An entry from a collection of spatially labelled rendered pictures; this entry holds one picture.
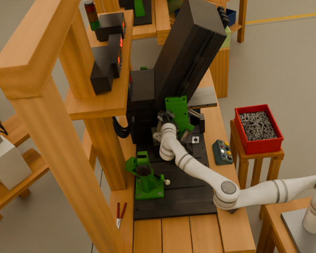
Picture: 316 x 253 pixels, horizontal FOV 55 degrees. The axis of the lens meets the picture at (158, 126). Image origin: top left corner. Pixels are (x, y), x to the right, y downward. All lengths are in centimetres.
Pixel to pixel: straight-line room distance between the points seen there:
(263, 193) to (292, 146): 190
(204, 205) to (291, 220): 41
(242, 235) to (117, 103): 83
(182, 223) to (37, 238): 157
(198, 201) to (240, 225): 23
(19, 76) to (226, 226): 115
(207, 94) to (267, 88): 200
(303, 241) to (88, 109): 110
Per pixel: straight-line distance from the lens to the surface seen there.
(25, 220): 300
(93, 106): 122
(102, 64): 128
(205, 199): 163
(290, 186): 131
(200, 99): 181
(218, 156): 175
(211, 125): 197
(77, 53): 117
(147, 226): 160
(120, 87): 128
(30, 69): 76
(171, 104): 162
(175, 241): 155
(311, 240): 162
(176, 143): 132
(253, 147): 191
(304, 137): 327
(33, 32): 89
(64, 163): 97
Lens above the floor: 227
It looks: 44 degrees down
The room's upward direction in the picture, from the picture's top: 9 degrees counter-clockwise
